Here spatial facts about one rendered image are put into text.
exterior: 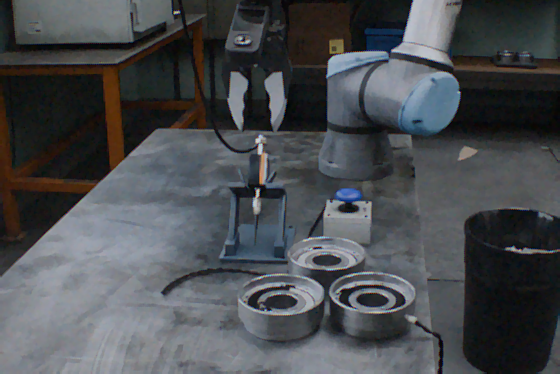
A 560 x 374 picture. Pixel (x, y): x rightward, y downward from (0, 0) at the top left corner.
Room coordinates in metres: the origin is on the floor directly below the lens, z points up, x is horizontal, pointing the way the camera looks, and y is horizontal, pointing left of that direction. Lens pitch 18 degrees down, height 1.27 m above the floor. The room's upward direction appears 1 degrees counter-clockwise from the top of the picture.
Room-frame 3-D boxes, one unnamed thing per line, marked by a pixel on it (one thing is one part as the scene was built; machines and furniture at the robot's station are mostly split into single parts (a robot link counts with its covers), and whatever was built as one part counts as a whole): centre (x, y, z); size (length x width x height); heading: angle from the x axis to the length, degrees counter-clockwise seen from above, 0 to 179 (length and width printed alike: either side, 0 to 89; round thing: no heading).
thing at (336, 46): (4.50, -0.26, 0.64); 0.49 x 0.40 x 0.37; 87
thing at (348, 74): (1.38, -0.16, 0.97); 0.13 x 0.12 x 0.14; 39
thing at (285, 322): (0.80, 0.00, 0.82); 0.10 x 0.10 x 0.04
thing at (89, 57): (3.53, 0.81, 0.39); 1.50 x 0.62 x 0.78; 172
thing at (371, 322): (0.80, -0.11, 0.82); 0.10 x 0.10 x 0.04
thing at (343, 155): (1.39, -0.15, 0.85); 0.15 x 0.15 x 0.10
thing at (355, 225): (1.06, -0.10, 0.82); 0.08 x 0.07 x 0.05; 172
